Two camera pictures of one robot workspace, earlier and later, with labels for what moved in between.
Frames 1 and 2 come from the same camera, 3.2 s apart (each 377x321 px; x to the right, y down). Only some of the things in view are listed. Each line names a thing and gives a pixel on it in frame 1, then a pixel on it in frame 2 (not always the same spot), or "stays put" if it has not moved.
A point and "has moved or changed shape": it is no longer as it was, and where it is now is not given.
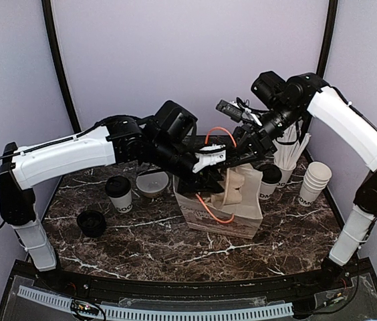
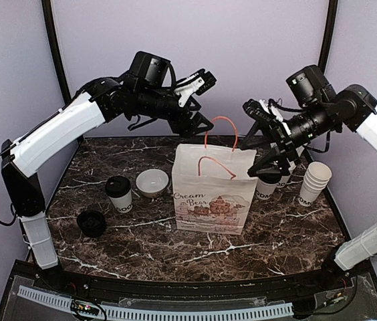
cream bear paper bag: [237, 210] has moved or changed shape
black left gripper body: [185, 184] to [178, 125]
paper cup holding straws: [285, 174] stays put
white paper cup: [123, 204] stays put
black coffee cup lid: [117, 186] stays put
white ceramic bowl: [152, 184] stays put
